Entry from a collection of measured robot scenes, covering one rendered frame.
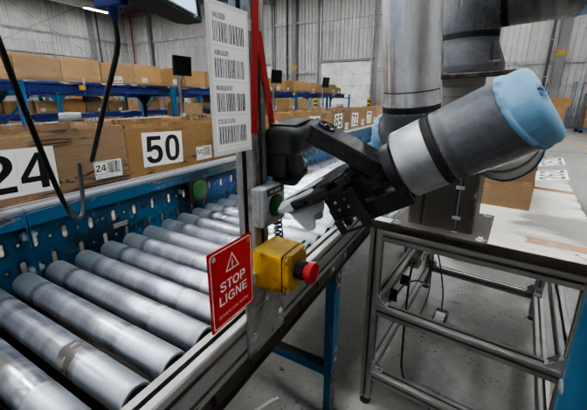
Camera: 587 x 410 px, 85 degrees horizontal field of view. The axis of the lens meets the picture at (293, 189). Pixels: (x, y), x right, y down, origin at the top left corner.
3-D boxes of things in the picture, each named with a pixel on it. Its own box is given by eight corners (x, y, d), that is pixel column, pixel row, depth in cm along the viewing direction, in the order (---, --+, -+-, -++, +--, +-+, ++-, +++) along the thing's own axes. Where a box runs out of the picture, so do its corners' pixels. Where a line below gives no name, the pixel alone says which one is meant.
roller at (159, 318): (226, 330, 57) (215, 360, 55) (68, 261, 82) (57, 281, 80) (210, 327, 53) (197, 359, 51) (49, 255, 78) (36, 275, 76)
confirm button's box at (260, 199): (266, 230, 53) (265, 191, 51) (251, 226, 54) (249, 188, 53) (287, 218, 59) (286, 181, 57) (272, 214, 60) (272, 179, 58)
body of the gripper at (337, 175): (336, 237, 47) (416, 210, 41) (307, 188, 46) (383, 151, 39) (349, 213, 54) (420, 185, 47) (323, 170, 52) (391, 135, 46)
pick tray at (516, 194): (529, 211, 111) (535, 184, 109) (416, 192, 134) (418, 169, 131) (532, 193, 133) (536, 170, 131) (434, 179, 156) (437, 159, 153)
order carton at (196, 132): (130, 181, 99) (122, 125, 95) (78, 171, 113) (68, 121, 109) (218, 161, 132) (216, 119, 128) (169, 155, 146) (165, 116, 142)
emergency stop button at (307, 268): (311, 290, 53) (311, 268, 52) (288, 283, 55) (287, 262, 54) (321, 279, 56) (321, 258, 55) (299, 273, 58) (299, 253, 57)
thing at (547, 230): (611, 282, 74) (615, 270, 73) (369, 227, 106) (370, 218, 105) (567, 187, 153) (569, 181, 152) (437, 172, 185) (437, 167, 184)
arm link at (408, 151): (415, 128, 36) (421, 111, 44) (376, 148, 39) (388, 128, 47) (451, 195, 37) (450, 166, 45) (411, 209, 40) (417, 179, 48)
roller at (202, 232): (298, 275, 80) (298, 258, 79) (157, 234, 105) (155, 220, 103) (307, 267, 84) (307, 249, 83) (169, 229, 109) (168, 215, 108)
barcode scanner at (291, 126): (327, 167, 64) (325, 114, 60) (299, 189, 54) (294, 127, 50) (298, 163, 67) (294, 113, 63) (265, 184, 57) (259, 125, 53)
